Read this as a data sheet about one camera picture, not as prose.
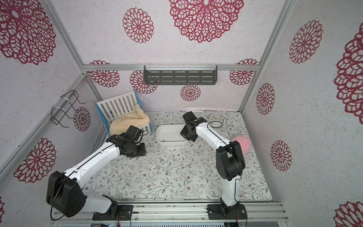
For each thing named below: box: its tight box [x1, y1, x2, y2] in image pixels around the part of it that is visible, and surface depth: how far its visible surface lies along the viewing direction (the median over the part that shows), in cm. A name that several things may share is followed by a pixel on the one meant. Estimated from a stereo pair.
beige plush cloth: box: [109, 103, 150, 137], surface depth 103 cm
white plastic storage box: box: [155, 123, 191, 146], surface depth 111 cm
